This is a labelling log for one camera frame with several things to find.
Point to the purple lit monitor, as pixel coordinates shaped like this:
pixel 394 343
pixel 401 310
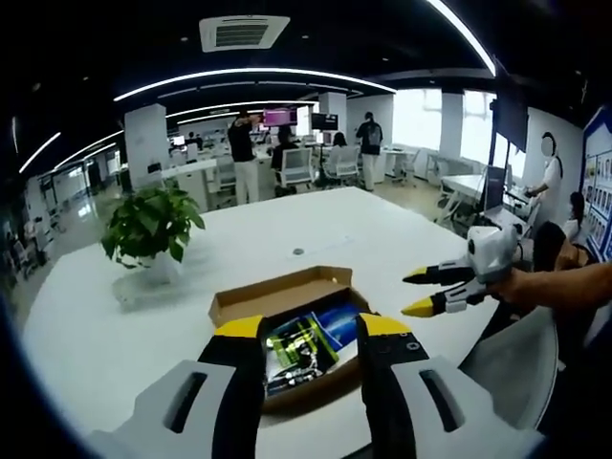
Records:
pixel 279 117

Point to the blue wall poster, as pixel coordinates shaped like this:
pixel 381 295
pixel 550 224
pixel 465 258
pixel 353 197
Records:
pixel 600 191

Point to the blue soft wipes pack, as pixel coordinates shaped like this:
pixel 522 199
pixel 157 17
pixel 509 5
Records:
pixel 339 320

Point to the green potted plant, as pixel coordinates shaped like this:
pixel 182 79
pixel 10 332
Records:
pixel 148 225

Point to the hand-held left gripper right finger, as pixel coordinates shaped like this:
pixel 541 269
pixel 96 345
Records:
pixel 387 382

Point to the grey mesh office chair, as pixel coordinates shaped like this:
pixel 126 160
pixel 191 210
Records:
pixel 516 363

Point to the black green printed packet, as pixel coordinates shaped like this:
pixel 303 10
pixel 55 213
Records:
pixel 299 354

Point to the black screen on stand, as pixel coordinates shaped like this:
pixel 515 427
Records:
pixel 509 124

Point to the white ceiling light strip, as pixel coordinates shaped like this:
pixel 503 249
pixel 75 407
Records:
pixel 471 31
pixel 248 72

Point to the white table socket panel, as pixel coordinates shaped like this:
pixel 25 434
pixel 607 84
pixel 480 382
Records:
pixel 325 245

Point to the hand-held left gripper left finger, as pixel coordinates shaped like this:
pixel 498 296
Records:
pixel 229 373

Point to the person's right hand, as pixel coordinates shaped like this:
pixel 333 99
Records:
pixel 511 287

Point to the ceiling air conditioner vent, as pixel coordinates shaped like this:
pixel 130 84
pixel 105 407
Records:
pixel 244 33

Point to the brown cardboard shoe box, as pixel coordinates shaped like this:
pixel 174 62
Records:
pixel 287 287

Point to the white office chair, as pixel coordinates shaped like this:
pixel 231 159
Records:
pixel 299 167
pixel 346 162

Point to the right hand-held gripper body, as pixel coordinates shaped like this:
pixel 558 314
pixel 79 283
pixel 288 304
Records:
pixel 495 253

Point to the dark monitor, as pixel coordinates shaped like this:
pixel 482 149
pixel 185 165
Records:
pixel 325 121

